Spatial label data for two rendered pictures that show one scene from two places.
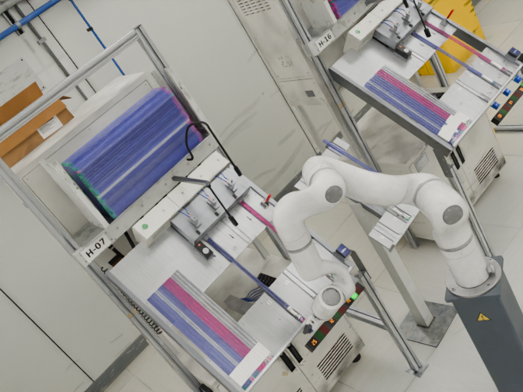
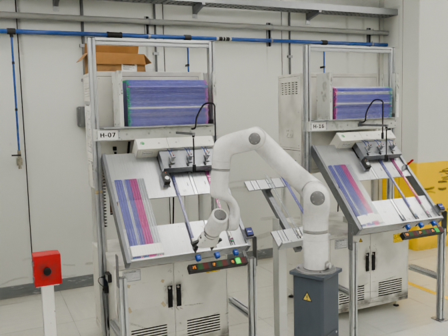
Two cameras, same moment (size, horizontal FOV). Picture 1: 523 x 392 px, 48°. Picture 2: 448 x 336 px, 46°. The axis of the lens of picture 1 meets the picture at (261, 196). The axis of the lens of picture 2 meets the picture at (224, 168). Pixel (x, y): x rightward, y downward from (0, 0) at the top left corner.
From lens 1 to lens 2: 1.17 m
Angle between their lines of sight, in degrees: 20
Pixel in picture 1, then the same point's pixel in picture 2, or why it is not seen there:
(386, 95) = (338, 178)
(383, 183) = (287, 159)
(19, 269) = (46, 171)
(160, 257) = (139, 167)
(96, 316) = (67, 239)
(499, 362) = not seen: outside the picture
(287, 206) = (226, 138)
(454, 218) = (317, 201)
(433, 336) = not seen: outside the picture
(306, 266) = (216, 183)
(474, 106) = (393, 219)
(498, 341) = (309, 325)
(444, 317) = not seen: outside the picture
